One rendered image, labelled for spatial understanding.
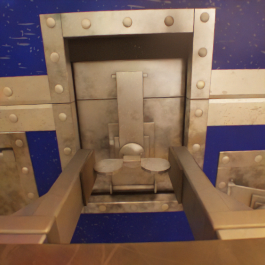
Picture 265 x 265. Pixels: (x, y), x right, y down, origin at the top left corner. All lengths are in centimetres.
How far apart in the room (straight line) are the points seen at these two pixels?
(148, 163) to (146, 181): 4
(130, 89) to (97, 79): 3
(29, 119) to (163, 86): 12
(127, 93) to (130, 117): 2
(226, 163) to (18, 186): 21
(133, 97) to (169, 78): 4
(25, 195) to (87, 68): 13
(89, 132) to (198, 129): 10
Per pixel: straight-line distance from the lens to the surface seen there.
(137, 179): 20
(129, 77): 16
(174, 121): 18
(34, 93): 17
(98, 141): 18
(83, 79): 18
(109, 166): 15
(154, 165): 15
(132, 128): 17
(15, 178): 23
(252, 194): 23
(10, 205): 26
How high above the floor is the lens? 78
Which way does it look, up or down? 1 degrees down
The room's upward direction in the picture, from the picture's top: 88 degrees clockwise
